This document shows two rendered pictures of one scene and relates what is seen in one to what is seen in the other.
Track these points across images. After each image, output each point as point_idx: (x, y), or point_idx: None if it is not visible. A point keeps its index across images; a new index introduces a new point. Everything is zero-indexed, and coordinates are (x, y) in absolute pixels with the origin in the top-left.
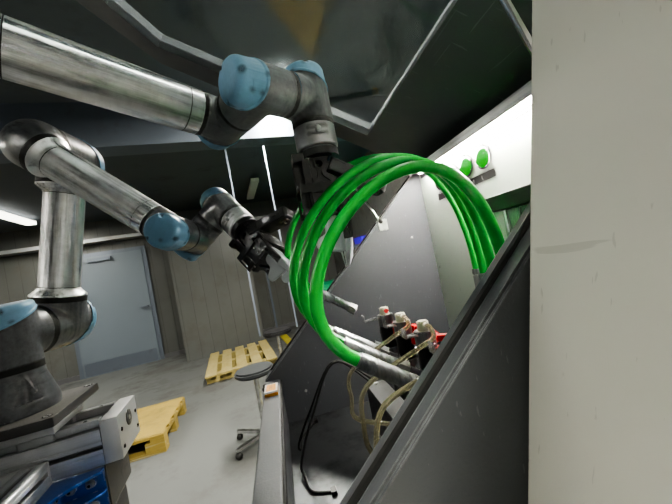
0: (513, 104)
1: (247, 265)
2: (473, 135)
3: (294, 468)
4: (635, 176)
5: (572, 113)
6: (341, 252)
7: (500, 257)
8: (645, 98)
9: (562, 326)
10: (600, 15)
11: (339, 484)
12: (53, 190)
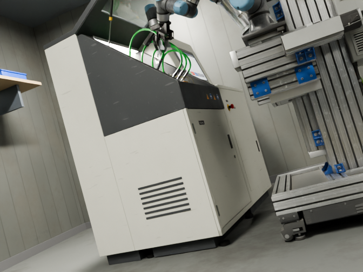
0: (127, 47)
1: (172, 35)
2: (118, 46)
3: None
4: (178, 65)
5: (173, 58)
6: (160, 53)
7: (175, 67)
8: (176, 60)
9: None
10: (170, 53)
11: None
12: None
